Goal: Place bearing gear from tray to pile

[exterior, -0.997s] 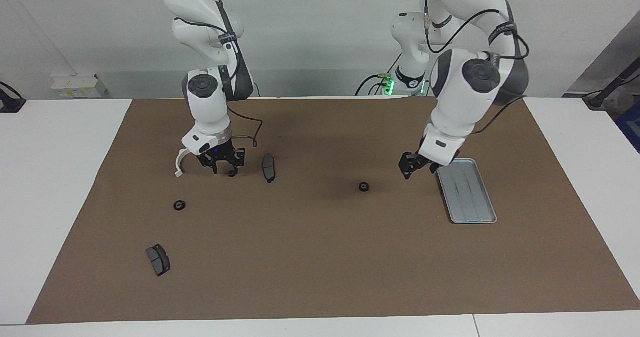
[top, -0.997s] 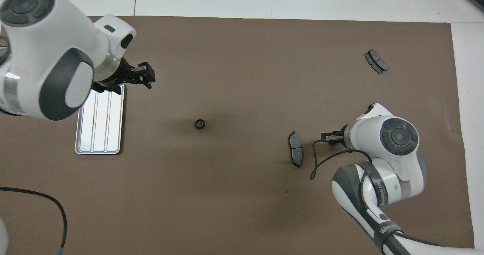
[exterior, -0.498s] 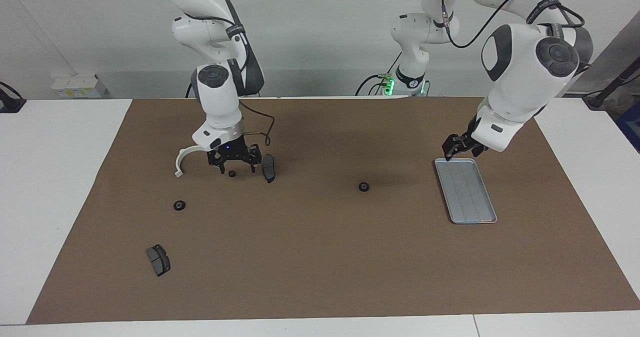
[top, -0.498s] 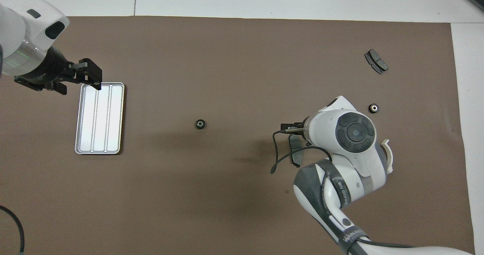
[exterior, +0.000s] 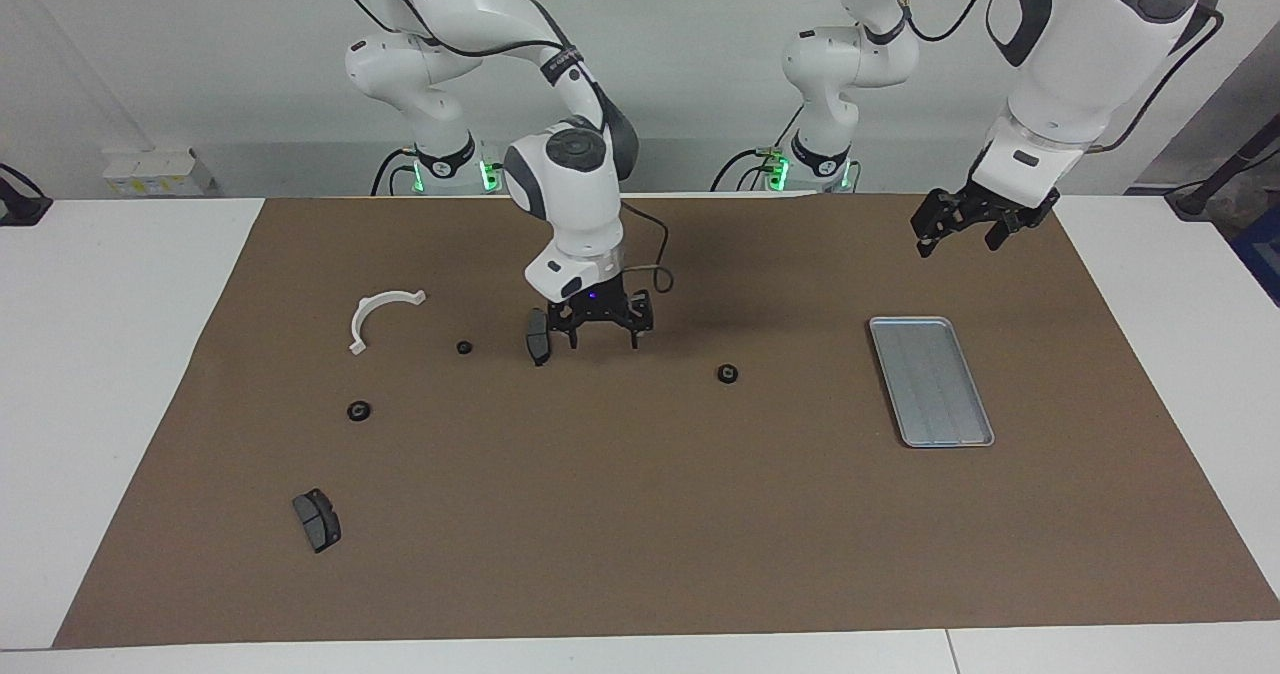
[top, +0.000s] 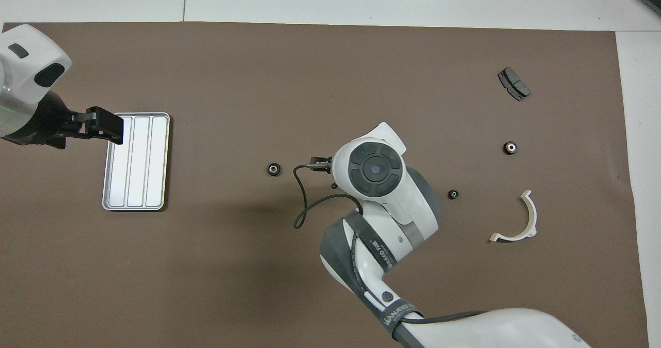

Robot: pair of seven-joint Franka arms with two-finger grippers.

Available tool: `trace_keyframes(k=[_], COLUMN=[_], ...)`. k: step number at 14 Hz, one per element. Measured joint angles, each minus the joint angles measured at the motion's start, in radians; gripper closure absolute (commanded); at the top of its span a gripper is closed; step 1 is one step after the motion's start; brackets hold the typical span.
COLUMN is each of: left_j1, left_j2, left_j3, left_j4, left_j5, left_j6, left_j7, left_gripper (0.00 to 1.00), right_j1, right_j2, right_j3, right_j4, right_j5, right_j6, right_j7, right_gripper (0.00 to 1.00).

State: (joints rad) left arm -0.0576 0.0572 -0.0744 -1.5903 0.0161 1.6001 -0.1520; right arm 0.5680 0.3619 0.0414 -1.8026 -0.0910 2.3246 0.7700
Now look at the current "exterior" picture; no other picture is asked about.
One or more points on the short grey brake pad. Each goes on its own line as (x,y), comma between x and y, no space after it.
(318,521)

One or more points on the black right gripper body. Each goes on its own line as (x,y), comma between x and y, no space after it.
(598,304)

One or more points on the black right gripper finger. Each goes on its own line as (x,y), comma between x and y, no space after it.
(572,334)
(638,326)

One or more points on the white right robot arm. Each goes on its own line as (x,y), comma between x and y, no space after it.
(575,194)

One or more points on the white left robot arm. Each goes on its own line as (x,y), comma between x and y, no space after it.
(1080,54)

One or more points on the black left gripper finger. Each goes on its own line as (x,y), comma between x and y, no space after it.
(1010,224)
(942,214)

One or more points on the black table clamp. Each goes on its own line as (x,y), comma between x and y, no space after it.
(20,209)

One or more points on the black stand foot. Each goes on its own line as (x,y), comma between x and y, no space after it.
(1190,199)

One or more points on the blue box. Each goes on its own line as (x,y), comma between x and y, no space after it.
(1262,254)

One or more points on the white curved plastic bracket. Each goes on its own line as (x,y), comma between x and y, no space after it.
(362,314)

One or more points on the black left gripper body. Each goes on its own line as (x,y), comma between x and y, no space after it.
(1005,210)

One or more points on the large black bearing gear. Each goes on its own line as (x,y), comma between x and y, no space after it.
(728,373)
(359,411)

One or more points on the silver ribbed metal tray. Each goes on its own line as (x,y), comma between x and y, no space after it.
(930,384)

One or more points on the brown table mat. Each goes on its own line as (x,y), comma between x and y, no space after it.
(650,514)

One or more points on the long grey brake pad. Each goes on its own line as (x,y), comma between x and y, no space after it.
(539,337)

